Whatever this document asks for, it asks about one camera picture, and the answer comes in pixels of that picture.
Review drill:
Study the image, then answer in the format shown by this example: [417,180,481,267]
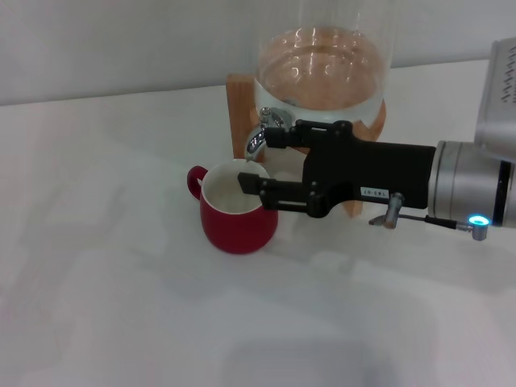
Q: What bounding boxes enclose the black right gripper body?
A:
[301,119,439,219]

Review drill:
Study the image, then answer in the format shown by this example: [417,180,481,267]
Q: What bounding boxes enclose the chrome faucet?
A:
[243,106,292,164]

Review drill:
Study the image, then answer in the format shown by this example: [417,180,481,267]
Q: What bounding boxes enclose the red cup with white inside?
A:
[185,158,280,256]

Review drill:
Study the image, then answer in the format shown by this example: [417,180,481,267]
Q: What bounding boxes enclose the wooden dispenser stand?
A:
[225,73,388,219]

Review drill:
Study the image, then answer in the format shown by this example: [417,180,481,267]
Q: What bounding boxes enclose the glass water dispenser jar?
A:
[254,0,394,134]

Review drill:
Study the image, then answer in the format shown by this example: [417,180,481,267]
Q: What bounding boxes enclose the right arm cable with plug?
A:
[368,191,493,242]

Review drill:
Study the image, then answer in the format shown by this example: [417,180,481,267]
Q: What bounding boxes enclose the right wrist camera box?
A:
[472,37,516,165]

